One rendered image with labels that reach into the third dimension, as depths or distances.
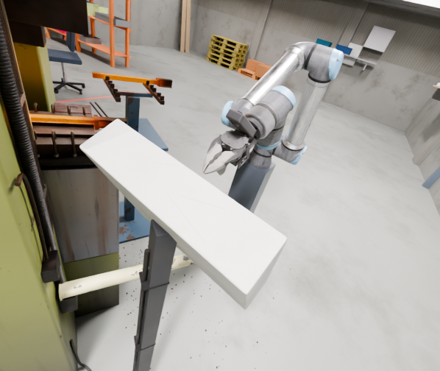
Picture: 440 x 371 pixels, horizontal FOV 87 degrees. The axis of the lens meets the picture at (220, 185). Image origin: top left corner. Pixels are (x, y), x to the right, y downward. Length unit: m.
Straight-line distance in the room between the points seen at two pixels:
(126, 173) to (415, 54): 9.18
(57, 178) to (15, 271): 0.29
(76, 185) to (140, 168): 0.52
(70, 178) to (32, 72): 0.44
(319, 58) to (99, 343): 1.70
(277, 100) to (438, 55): 8.75
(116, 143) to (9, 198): 0.21
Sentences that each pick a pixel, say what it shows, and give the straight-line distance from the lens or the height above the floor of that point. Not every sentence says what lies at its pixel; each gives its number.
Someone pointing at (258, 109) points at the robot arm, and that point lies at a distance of 0.70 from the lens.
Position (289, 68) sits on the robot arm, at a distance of 1.17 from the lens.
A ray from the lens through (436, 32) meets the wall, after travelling 9.40.
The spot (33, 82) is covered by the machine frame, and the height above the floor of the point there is 1.03.
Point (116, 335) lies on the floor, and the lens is 1.48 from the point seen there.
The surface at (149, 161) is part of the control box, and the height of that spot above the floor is 1.19.
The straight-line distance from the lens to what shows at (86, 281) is 0.87.
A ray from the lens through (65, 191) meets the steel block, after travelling 0.87.
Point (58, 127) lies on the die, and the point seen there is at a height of 0.99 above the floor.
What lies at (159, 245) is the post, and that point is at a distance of 0.41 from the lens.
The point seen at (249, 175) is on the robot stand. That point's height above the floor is 0.52.
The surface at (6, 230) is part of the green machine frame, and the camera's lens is 0.58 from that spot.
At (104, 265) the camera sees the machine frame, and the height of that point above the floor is 0.40.
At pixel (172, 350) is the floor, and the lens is 1.45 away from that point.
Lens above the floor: 1.38
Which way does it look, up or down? 35 degrees down
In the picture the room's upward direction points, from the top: 17 degrees clockwise
